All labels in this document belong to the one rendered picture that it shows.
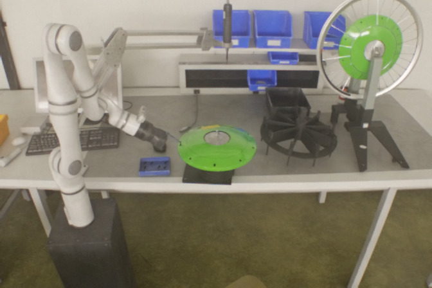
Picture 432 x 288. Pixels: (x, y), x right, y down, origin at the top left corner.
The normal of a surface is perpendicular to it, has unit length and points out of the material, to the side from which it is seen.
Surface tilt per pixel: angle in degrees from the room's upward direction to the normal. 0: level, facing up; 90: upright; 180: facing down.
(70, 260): 90
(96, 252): 90
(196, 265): 0
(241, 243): 0
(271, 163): 0
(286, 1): 90
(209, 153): 17
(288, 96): 87
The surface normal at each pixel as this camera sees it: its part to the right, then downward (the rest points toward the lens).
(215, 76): 0.00, 0.51
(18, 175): 0.00, -0.86
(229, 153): 0.13, -0.68
